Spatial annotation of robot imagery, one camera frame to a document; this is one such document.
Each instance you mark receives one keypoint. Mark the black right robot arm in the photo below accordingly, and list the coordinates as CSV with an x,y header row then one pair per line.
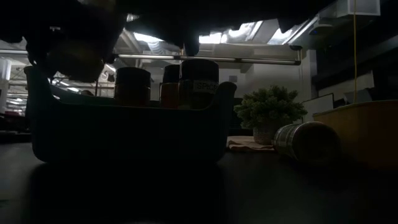
x,y
264,9

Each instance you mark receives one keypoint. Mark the potted green succulent plant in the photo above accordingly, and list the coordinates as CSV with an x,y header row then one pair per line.
x,y
267,105

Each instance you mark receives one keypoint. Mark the pink cloth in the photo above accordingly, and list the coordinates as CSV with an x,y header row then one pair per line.
x,y
242,144

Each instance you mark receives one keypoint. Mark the yellow plastic bin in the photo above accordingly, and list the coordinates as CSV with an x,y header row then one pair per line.
x,y
367,133

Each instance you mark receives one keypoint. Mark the ceiling light panel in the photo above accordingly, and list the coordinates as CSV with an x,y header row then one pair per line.
x,y
210,38
146,37

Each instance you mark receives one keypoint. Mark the spice jar with black cap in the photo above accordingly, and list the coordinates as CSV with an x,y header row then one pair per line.
x,y
132,84

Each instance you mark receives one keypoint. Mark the silver overhead frame bar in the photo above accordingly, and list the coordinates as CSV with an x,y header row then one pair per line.
x,y
149,56

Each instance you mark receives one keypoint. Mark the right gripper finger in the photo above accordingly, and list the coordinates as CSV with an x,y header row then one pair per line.
x,y
191,43

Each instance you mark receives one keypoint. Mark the green-labelled spice jar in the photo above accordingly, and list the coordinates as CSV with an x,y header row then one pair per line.
x,y
199,70

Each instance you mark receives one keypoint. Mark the teal plastic bin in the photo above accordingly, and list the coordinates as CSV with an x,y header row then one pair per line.
x,y
124,133

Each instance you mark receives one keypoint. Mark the ribbed glass spice jar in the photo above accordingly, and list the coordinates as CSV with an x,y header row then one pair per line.
x,y
311,143

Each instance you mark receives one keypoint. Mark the white board panel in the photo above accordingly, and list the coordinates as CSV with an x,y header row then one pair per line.
x,y
318,107

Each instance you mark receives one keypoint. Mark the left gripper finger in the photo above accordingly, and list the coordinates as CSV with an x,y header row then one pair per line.
x,y
37,53
109,54

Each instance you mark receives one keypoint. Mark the white ceiling unit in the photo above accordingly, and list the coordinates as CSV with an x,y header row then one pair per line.
x,y
368,7

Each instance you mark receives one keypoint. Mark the orange spice jar black cap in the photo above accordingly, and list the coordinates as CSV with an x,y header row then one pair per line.
x,y
169,95

